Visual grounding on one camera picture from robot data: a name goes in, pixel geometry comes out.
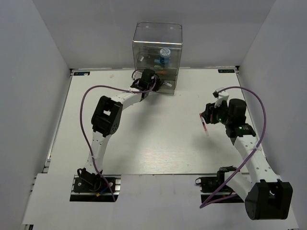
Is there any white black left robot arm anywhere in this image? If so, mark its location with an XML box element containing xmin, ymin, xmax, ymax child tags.
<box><xmin>77</xmin><ymin>69</ymin><xmax>164</xmax><ymax>191</ymax></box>

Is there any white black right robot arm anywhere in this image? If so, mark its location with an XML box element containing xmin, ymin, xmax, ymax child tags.
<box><xmin>201</xmin><ymin>99</ymin><xmax>293</xmax><ymax>220</ymax></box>

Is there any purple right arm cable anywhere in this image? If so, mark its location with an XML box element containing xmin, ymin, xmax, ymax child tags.
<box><xmin>199</xmin><ymin>86</ymin><xmax>267</xmax><ymax>209</ymax></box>

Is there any blue corner label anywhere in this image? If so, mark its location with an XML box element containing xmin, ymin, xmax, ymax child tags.
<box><xmin>73</xmin><ymin>71</ymin><xmax>90</xmax><ymax>76</ymax></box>
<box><xmin>218</xmin><ymin>69</ymin><xmax>235</xmax><ymax>73</ymax></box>

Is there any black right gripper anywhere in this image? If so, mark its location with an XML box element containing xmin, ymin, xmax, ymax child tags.
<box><xmin>201</xmin><ymin>98</ymin><xmax>233</xmax><ymax>126</ymax></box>

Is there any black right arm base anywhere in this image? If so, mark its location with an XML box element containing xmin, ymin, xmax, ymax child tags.
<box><xmin>195</xmin><ymin>166</ymin><xmax>244</xmax><ymax>203</ymax></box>

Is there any purple pen refill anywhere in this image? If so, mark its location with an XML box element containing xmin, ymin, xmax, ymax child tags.
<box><xmin>164</xmin><ymin>82</ymin><xmax>172</xmax><ymax>87</ymax></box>

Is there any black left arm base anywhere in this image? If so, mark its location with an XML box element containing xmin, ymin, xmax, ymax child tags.
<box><xmin>70</xmin><ymin>168</ymin><xmax>121</xmax><ymax>203</ymax></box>

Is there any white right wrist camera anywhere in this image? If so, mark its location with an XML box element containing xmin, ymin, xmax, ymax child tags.
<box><xmin>213</xmin><ymin>87</ymin><xmax>229</xmax><ymax>108</ymax></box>

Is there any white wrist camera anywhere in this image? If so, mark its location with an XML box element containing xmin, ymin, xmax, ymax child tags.
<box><xmin>213</xmin><ymin>87</ymin><xmax>229</xmax><ymax>108</ymax></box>
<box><xmin>131</xmin><ymin>71</ymin><xmax>142</xmax><ymax>80</ymax></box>

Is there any blue right corner label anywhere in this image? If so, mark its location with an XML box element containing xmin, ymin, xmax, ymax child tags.
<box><xmin>218</xmin><ymin>69</ymin><xmax>235</xmax><ymax>73</ymax></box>

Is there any blue highlighter marker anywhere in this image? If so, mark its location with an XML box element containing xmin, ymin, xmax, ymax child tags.
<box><xmin>154</xmin><ymin>59</ymin><xmax>172</xmax><ymax>68</ymax></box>

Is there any blue left corner label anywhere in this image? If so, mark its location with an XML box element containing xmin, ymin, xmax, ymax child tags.
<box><xmin>73</xmin><ymin>71</ymin><xmax>90</xmax><ymax>76</ymax></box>

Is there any clear acrylic drawer organizer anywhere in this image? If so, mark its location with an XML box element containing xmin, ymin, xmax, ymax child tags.
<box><xmin>132</xmin><ymin>21</ymin><xmax>183</xmax><ymax>95</ymax></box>

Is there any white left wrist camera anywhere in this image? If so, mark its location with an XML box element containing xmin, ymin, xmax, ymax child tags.
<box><xmin>131</xmin><ymin>71</ymin><xmax>142</xmax><ymax>80</ymax></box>

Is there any red pen refill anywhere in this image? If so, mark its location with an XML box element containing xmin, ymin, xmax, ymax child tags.
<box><xmin>199</xmin><ymin>114</ymin><xmax>209</xmax><ymax>137</ymax></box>

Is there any blue white round jar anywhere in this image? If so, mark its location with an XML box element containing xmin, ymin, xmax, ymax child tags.
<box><xmin>159</xmin><ymin>48</ymin><xmax>171</xmax><ymax>65</ymax></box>

